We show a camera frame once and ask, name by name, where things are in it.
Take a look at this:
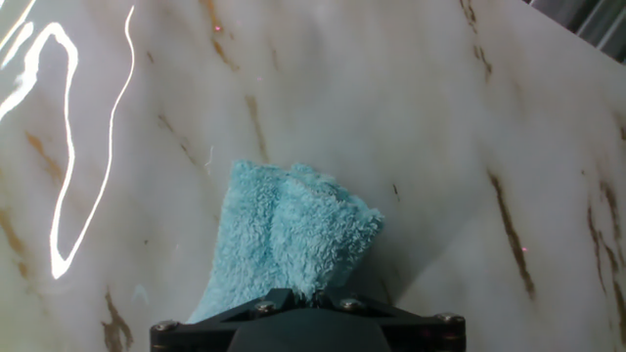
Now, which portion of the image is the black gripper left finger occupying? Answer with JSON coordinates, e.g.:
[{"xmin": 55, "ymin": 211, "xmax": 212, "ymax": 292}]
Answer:
[{"xmin": 149, "ymin": 287, "xmax": 299, "ymax": 352}]

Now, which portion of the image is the light blue terry cloth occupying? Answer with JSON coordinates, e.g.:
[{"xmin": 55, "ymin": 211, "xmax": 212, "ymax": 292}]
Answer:
[{"xmin": 187, "ymin": 158, "xmax": 385, "ymax": 325}]

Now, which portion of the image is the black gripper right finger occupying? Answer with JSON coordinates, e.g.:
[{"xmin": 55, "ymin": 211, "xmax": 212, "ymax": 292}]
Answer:
[{"xmin": 317, "ymin": 291, "xmax": 467, "ymax": 352}]

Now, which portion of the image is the marble pattern table mat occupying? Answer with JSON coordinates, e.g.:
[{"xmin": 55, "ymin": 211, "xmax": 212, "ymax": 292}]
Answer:
[{"xmin": 0, "ymin": 0, "xmax": 626, "ymax": 352}]

